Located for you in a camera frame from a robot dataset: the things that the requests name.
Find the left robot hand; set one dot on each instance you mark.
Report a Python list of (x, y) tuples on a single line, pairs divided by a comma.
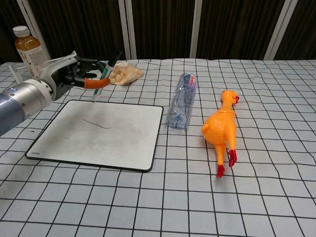
[(56, 74)]

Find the orange rubber chicken toy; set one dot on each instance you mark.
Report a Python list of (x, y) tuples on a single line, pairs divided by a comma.
[(219, 126)]

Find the white black checked tablecloth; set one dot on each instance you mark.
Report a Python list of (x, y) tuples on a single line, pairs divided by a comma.
[(222, 197)]

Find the amber tea bottle white cap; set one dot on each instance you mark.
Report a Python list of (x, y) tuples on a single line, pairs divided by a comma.
[(29, 51)]

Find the white drawing board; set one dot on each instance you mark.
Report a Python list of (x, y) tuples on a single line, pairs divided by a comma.
[(98, 138)]

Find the clear bag of beige snacks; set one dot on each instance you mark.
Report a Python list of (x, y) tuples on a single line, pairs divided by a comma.
[(126, 72)]

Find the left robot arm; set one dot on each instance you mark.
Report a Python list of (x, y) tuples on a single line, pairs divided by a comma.
[(22, 101)]

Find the clear plastic water bottle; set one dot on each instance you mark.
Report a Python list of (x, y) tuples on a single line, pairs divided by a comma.
[(182, 101)]

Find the green black marker pen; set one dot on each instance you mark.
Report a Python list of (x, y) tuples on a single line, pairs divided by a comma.
[(107, 70)]

